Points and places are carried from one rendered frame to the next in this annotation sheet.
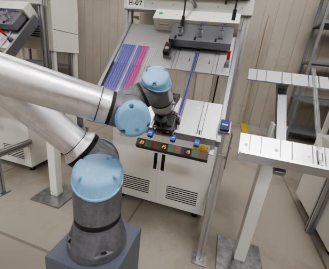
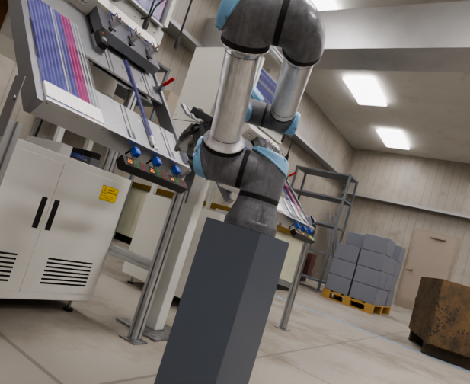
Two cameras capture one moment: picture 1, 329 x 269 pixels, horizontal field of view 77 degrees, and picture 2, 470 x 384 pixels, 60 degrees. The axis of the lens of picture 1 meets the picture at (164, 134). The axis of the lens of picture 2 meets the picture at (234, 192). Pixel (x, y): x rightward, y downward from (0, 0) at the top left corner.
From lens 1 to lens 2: 136 cm
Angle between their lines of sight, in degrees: 73
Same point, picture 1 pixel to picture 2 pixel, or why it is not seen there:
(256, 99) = not seen: outside the picture
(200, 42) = (134, 52)
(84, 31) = not seen: outside the picture
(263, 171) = (195, 209)
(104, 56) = not seen: outside the picture
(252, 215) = (180, 262)
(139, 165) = (4, 222)
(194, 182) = (91, 244)
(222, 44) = (152, 65)
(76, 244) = (271, 219)
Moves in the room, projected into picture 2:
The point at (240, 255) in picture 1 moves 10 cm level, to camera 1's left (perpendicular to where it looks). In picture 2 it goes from (161, 321) to (151, 323)
